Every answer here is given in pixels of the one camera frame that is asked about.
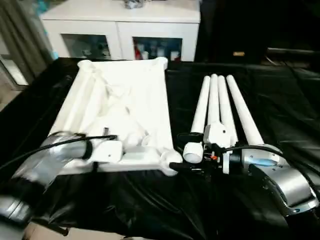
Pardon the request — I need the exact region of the grey door frame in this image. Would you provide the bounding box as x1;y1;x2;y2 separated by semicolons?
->
0;53;35;88

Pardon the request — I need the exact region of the grey curtain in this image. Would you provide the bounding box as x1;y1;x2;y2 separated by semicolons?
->
0;0;55;88

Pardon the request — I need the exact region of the black cabinet gold label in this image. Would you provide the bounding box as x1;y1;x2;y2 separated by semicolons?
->
197;0;270;64

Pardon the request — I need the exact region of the white plastic table leg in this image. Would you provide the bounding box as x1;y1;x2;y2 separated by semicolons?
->
225;74;266;147
183;75;211;164
216;75;239;148
206;73;221;125

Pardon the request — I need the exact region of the black metal stand leg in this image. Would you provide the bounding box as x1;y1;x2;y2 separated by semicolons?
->
47;219;70;237

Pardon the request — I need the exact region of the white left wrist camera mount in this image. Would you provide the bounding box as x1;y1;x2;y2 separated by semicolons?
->
87;138;124;165

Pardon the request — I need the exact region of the white plastic table top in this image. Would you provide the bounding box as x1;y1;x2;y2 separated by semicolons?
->
48;56;183;177

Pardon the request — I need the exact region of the black mat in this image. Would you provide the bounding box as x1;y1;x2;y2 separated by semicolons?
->
0;56;320;240

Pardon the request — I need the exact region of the dark grey bundle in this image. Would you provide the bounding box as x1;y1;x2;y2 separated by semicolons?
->
123;0;151;10

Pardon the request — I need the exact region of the white glass-door cabinet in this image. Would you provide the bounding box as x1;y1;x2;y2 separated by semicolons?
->
39;0;202;62

